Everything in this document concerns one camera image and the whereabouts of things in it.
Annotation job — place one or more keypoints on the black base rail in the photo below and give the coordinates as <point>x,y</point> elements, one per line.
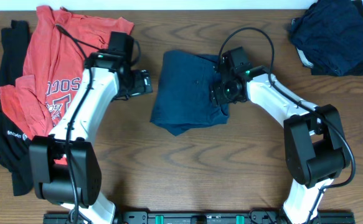
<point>255,216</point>

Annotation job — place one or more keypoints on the folded navy garment pile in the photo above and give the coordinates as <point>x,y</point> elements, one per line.
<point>328,37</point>

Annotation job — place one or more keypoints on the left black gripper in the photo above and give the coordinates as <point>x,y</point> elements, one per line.
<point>142,84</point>

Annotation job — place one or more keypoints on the red printed t-shirt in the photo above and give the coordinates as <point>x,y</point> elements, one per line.
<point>53,67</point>

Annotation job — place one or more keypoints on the navy blue denim shorts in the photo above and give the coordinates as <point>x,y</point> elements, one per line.
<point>183,99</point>

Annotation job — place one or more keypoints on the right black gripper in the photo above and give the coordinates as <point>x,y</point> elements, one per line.
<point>216,96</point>

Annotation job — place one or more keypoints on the black t-shirt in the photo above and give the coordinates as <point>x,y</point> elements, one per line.
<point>14,153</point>

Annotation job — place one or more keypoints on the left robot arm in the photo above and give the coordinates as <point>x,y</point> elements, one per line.
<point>65,169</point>

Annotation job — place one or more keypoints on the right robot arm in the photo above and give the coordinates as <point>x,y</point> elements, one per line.
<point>316,151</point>

